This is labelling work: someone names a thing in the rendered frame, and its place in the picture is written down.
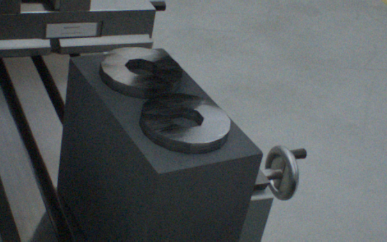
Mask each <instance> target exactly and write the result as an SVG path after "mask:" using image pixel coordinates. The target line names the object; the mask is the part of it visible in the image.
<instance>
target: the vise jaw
mask: <svg viewBox="0 0 387 242"><path fill-rule="evenodd" d="M50 2H51V3H52V6H53V7H54V9H55V10H59V11H60V12H70V11H90V7H91V0H50Z"/></svg>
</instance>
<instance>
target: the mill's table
mask: <svg viewBox="0 0 387 242"><path fill-rule="evenodd" d="M91 54H104V52H87V53H73V54H60V53H59V51H58V50H55V49H51V54H49V55H48V56H23V57H9V58H0V235H1V240H2V242H88V240H87V238H86V236H85V234H84V232H83V231H82V229H81V227H80V226H79V224H78V223H77V222H76V220H75V218H74V216H73V214H72V212H71V211H70V209H69V208H68V206H67V204H66V202H65V200H64V198H63V197H62V195H61V194H60V193H59V191H58V189H57V181H58V168H59V155H60V148H61V141H62V134H63V121H64V114H65V101H66V93H67V80H68V67H69V60H70V58H71V57H78V56H91Z"/></svg>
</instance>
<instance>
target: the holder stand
mask: <svg viewBox="0 0 387 242"><path fill-rule="evenodd" d="M262 158H263V152H262V151H261V149H260V148H259V147H258V146H257V145H255V144H254V143H253V142H252V141H251V140H250V139H249V138H248V136H247V135H246V133H245V132H244V131H243V130H242V129H240V128H239V127H238V126H237V125H236V124H235V123H234V122H233V120H232V119H231V118H230V117H229V116H228V115H227V114H226V113H225V111H223V110H222V109H221V108H220V107H219V106H218V105H217V104H216V102H215V101H214V100H213V99H212V98H211V97H210V96H209V95H207V94H206V93H205V92H204V91H203V90H202V88H201V86H200V85H199V84H198V83H197V82H196V81H195V80H194V79H193V78H191V77H190V76H189V75H188V74H187V72H186V71H185V70H184V69H183V68H182V67H181V66H180V65H179V63H178V62H177V61H175V60H174V59H173V58H172V57H171V55H170V54H169V53H168V52H167V51H166V50H165V49H163V48H156V49H146V48H142V47H122V48H119V49H113V50H111V51H109V52H107V53H104V54H91V56H78V57H71V58H70V60H69V67H68V80H67V93H66V101H65V114H64V121H63V134H62V141H61V148H60V155H59V168H58V181H57V189H58V191H59V193H60V194H61V195H62V197H63V198H64V200H65V202H66V204H67V206H68V208H69V209H70V211H71V212H72V214H73V216H74V218H75V220H76V222H77V223H78V224H79V226H80V227H81V229H82V231H83V232H84V234H85V236H86V238H87V240H88V242H239V239H240V237H241V234H242V230H243V226H244V222H245V220H246V215H247V212H248V208H249V204H250V200H251V196H252V193H253V189H254V187H255V182H256V179H257V177H258V173H259V170H260V165H261V162H262Z"/></svg>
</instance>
